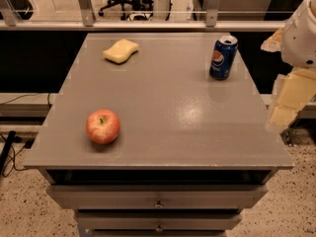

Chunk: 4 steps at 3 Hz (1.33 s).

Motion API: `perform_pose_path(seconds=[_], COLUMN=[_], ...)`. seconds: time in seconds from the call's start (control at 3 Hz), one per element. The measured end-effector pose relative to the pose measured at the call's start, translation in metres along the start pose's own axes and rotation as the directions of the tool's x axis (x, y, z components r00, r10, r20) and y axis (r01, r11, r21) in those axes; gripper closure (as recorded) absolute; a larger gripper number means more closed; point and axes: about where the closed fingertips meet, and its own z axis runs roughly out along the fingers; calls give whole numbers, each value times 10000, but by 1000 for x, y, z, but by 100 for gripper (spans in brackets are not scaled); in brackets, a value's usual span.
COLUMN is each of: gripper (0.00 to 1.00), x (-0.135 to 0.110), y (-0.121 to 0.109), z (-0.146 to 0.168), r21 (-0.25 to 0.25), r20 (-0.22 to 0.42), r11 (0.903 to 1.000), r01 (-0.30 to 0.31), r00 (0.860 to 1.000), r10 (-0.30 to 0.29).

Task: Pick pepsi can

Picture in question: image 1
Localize red apple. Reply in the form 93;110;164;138
86;110;120;144

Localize grey drawer cabinet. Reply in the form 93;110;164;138
25;34;292;237

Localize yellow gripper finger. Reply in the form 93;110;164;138
261;28;283;52

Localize lower grey drawer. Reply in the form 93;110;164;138
75;210;242;232

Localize black floor cables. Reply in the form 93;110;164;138
0;130;34;179

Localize grey drawer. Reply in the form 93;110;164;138
75;210;242;232
46;185;268;209

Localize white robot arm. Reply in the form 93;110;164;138
261;0;316;132

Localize upper grey drawer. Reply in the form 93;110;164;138
46;185;268;209

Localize blue pepsi can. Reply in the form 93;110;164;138
209;35;238;80

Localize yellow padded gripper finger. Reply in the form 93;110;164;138
267;67;316;129

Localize yellow sponge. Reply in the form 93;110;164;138
103;39;139;64

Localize metal railing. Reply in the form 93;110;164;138
0;0;285;32

